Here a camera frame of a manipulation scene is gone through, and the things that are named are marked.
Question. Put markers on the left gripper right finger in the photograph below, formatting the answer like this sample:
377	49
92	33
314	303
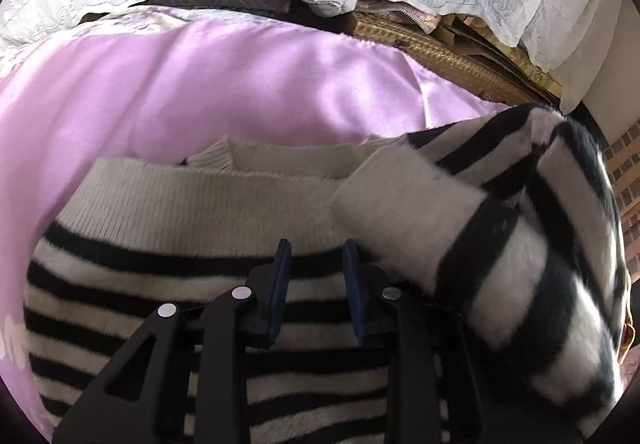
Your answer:
431	391

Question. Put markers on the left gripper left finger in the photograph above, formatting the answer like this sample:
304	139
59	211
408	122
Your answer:
185	365

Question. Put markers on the black white striped sweater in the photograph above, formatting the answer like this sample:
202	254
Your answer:
455	285

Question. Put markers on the lilac printed bed sheet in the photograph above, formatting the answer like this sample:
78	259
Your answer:
166	96

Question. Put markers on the floral white purple cloth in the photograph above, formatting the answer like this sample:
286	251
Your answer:
143	20

